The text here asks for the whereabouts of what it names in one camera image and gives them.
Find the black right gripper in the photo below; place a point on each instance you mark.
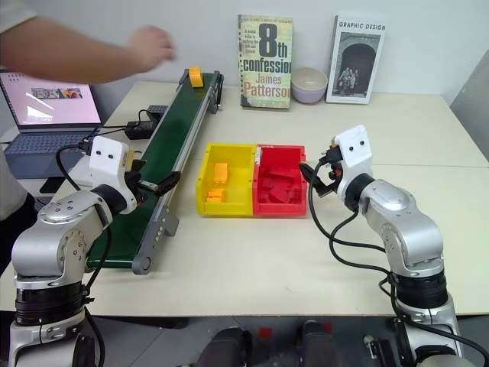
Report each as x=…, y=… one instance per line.
x=331, y=168

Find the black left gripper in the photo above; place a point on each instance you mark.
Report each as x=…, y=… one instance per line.
x=142, y=183

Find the person's bare forearm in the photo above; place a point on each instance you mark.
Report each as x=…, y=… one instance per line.
x=76, y=53

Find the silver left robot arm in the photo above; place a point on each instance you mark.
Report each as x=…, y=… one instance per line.
x=57, y=233

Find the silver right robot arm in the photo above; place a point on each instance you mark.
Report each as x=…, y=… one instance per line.
x=405, y=229

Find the green conveyor belt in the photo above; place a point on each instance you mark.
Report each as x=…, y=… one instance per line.
x=168, y=141

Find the person's bare hand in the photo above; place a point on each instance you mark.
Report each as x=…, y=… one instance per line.
x=153, y=47

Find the red toy brick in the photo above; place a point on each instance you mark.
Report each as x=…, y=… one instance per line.
x=278, y=195
x=280, y=175

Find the red plastic bin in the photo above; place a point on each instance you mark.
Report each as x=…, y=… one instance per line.
x=280, y=156

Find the black power adapter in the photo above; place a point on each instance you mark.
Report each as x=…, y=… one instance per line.
x=139, y=130

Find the black ribbed box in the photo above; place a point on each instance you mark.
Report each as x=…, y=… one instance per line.
x=157, y=111

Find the yellow toy brick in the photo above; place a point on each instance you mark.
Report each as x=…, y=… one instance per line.
x=221, y=173
x=216, y=195
x=196, y=77

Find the yellow plastic bin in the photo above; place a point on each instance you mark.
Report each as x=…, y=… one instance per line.
x=237, y=179

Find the lavender ceramic bowl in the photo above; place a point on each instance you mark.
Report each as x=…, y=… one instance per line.
x=309, y=86

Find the grey laptop computer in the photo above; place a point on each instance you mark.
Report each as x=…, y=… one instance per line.
x=49, y=107

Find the graphic design book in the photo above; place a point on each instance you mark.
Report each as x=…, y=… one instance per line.
x=357, y=61

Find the dark rounded shape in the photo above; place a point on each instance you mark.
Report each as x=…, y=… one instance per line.
x=223, y=348
x=317, y=344

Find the grey leaning panel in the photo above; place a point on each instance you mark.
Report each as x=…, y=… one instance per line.
x=473, y=114

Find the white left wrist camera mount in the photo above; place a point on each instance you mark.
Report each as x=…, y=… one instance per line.
x=105, y=160

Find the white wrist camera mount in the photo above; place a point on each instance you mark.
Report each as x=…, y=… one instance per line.
x=105, y=160
x=355, y=147

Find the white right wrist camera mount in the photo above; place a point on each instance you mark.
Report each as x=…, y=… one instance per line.
x=355, y=147

